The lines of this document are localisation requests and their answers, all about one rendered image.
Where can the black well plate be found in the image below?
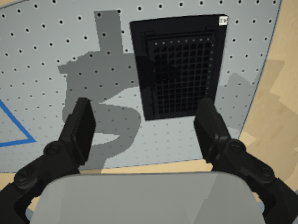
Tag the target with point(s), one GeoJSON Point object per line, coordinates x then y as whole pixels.
{"type": "Point", "coordinates": [178, 69]}

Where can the blue taped rectangular outline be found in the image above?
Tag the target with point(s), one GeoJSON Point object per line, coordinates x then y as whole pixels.
{"type": "Point", "coordinates": [11, 116]}

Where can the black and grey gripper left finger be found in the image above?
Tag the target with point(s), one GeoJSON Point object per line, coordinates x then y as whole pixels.
{"type": "Point", "coordinates": [60, 158]}

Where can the grey rectangular base plate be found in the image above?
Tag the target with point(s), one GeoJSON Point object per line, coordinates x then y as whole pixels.
{"type": "Point", "coordinates": [54, 51]}

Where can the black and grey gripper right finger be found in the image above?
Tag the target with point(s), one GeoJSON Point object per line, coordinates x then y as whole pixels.
{"type": "Point", "coordinates": [280, 201]}

